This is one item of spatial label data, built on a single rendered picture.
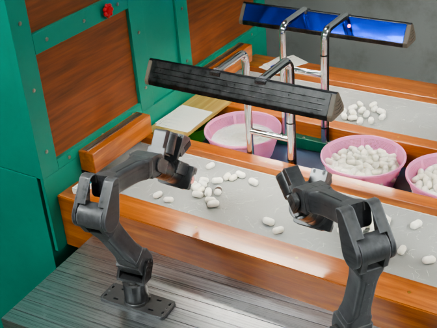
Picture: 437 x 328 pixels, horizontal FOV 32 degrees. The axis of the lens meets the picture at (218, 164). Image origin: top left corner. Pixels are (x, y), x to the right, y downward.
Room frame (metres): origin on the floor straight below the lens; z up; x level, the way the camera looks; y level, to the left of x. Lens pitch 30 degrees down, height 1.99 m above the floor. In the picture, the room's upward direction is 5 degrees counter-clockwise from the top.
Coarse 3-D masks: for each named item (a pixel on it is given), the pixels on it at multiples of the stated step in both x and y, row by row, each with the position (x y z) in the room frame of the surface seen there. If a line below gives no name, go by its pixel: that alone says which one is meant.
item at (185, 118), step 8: (176, 112) 2.49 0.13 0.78; (184, 112) 2.49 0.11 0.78; (192, 112) 2.48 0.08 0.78; (200, 112) 2.48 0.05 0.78; (208, 112) 2.47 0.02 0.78; (160, 120) 2.44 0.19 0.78; (168, 120) 2.43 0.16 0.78; (176, 120) 2.43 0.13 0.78; (184, 120) 2.42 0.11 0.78; (192, 120) 2.42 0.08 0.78; (200, 120) 2.41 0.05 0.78; (176, 128) 2.37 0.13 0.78; (184, 128) 2.36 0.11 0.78; (192, 128) 2.36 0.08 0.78
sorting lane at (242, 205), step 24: (144, 144) 2.34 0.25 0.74; (216, 168) 2.14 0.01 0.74; (240, 168) 2.13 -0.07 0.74; (144, 192) 2.03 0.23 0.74; (168, 192) 2.02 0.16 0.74; (240, 192) 1.99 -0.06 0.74; (264, 192) 1.97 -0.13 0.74; (216, 216) 1.87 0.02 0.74; (240, 216) 1.86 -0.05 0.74; (264, 216) 1.85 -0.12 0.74; (288, 216) 1.84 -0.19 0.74; (408, 216) 1.79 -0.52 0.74; (432, 216) 1.78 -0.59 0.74; (288, 240) 1.72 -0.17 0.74; (312, 240) 1.71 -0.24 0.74; (336, 240) 1.70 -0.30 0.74; (408, 240) 1.67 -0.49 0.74; (432, 240) 1.67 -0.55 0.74; (408, 264) 1.57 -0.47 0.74; (432, 264) 1.56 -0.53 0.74
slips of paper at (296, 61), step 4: (292, 56) 2.95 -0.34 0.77; (272, 60) 2.93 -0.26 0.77; (276, 60) 2.92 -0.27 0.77; (292, 60) 2.91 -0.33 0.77; (296, 60) 2.91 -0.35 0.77; (300, 60) 2.90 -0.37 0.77; (264, 64) 2.89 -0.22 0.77; (268, 64) 2.88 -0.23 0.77; (272, 64) 2.88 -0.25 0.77; (296, 64) 2.86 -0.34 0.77; (300, 64) 2.86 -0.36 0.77; (264, 68) 2.85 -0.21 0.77; (268, 68) 2.85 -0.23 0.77
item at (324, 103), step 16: (160, 64) 2.16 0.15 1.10; (176, 64) 2.13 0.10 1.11; (144, 80) 2.16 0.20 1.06; (160, 80) 2.13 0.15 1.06; (176, 80) 2.11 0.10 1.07; (192, 80) 2.08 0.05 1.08; (208, 80) 2.05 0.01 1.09; (224, 80) 2.02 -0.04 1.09; (240, 80) 2.00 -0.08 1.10; (272, 80) 1.96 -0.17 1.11; (208, 96) 2.03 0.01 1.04; (224, 96) 2.00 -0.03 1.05; (240, 96) 1.98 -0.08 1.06; (256, 96) 1.95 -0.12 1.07; (272, 96) 1.93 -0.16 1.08; (288, 96) 1.90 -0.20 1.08; (304, 96) 1.88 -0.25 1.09; (320, 96) 1.86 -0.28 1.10; (336, 96) 1.84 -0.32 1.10; (288, 112) 1.89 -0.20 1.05; (304, 112) 1.86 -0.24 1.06; (320, 112) 1.84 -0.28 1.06; (336, 112) 1.84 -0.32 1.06
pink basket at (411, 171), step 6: (426, 156) 2.06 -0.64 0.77; (432, 156) 2.07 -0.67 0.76; (414, 162) 2.04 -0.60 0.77; (420, 162) 2.05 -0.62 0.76; (408, 168) 2.00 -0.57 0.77; (414, 168) 2.03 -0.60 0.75; (420, 168) 2.04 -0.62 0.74; (426, 168) 2.05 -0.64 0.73; (408, 174) 1.99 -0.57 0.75; (414, 174) 2.02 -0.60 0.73; (408, 180) 1.93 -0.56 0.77; (414, 186) 1.89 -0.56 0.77; (414, 192) 1.91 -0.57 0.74; (420, 192) 1.87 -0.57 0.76; (426, 192) 1.86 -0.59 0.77
